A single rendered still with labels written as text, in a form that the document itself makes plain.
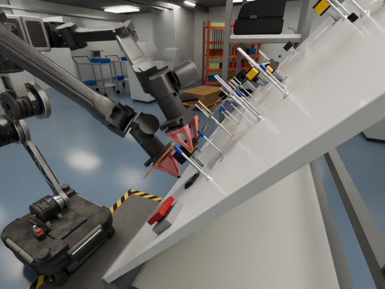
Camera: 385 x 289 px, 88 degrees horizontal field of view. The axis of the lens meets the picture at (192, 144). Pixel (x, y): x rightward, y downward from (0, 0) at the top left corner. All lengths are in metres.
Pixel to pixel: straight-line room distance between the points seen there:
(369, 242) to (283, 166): 0.46
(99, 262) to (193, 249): 1.14
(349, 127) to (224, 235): 0.64
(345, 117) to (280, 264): 0.61
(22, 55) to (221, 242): 0.76
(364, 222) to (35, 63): 0.90
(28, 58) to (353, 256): 2.14
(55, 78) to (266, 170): 0.53
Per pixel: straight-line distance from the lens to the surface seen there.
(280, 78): 0.71
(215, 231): 0.80
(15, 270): 2.05
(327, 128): 0.22
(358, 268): 2.02
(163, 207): 0.41
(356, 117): 0.22
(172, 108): 0.50
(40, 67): 0.63
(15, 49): 0.64
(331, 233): 0.93
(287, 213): 0.94
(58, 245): 1.63
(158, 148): 0.62
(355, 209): 0.74
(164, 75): 0.51
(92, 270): 1.78
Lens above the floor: 1.41
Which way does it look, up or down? 27 degrees down
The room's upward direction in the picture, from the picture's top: straight up
